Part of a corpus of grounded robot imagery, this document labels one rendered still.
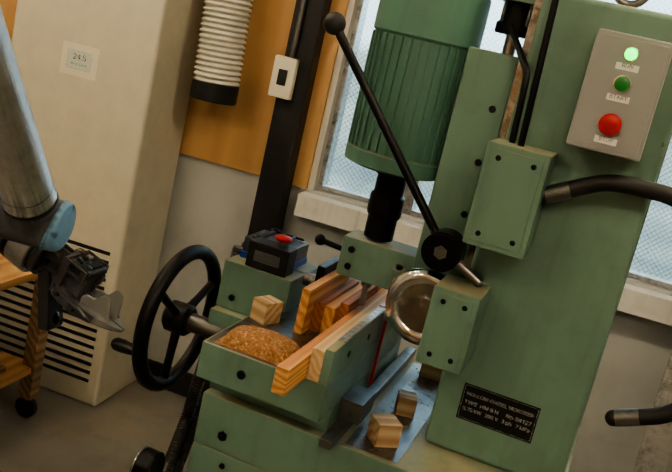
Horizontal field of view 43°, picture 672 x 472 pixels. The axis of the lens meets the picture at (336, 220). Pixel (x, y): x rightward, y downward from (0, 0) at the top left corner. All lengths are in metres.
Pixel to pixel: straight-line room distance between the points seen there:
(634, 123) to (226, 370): 0.69
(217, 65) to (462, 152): 1.51
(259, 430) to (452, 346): 0.34
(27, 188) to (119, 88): 1.38
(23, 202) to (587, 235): 0.87
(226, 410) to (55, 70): 1.72
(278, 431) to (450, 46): 0.65
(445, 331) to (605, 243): 0.26
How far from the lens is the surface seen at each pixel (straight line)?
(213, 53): 2.74
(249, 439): 1.40
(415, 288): 1.32
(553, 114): 1.28
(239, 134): 2.91
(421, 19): 1.34
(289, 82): 2.73
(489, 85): 1.34
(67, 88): 2.87
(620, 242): 1.29
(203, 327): 1.62
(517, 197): 1.21
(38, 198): 1.45
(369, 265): 1.45
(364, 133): 1.38
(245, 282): 1.55
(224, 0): 2.74
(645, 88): 1.21
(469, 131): 1.34
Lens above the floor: 1.41
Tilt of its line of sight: 13 degrees down
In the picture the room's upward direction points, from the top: 13 degrees clockwise
